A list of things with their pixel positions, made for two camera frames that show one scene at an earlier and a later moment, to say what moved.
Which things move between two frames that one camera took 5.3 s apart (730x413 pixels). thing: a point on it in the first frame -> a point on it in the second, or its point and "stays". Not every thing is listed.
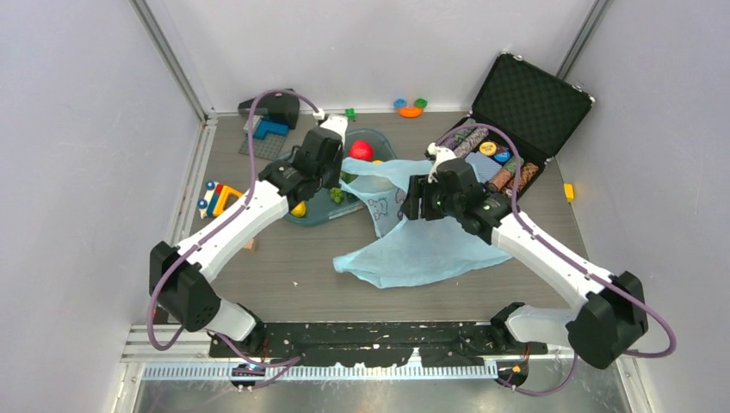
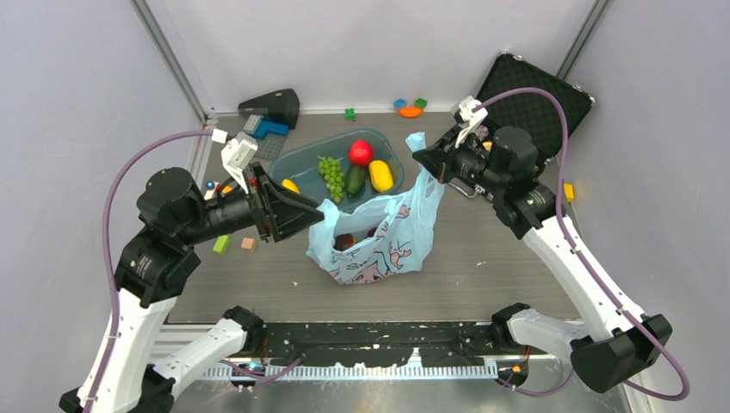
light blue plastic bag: [410, 252] -> [383, 237]
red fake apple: [361, 150] stays
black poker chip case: [520, 114] stays
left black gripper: [333, 181] -> [275, 209]
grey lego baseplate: [267, 148] stays
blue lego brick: [263, 126] stays
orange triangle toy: [216, 199] stays
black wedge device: [283, 108] stays
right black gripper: [420, 188] -> [441, 158]
